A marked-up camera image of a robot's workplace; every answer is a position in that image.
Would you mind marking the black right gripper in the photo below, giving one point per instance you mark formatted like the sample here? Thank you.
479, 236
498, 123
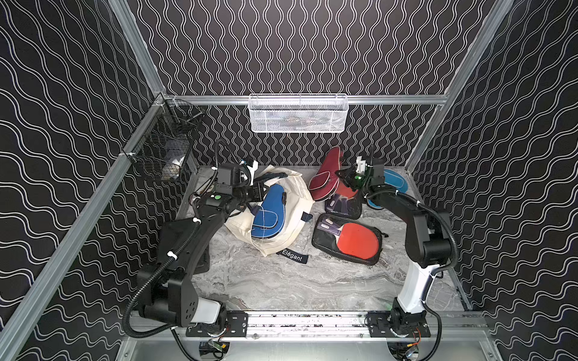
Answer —
348, 171

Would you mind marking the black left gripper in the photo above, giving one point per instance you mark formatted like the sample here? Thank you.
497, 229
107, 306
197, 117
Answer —
251, 190

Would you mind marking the teal paddle case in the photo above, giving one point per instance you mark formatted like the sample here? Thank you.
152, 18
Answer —
388, 176

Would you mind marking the maroon paddle case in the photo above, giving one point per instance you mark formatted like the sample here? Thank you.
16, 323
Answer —
325, 182

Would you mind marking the blue paddle case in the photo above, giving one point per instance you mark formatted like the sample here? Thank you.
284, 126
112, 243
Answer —
270, 216

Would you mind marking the cream canvas tote bag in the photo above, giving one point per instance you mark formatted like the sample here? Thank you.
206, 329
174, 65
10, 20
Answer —
298, 208

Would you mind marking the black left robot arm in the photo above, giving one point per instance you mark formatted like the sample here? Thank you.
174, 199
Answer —
166, 297

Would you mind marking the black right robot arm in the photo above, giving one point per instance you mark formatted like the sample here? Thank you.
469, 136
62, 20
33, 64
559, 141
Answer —
429, 243

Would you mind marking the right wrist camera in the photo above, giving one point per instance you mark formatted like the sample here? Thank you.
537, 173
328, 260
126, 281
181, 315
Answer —
361, 165

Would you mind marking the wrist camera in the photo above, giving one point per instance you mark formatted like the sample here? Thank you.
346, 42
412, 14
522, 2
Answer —
249, 168
361, 165

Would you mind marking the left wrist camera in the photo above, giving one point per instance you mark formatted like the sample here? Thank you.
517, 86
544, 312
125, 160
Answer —
249, 168

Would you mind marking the white wire mesh basket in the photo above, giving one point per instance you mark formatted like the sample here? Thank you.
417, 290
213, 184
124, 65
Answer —
298, 113

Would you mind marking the black wire basket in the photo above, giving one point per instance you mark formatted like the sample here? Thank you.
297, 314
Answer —
162, 152

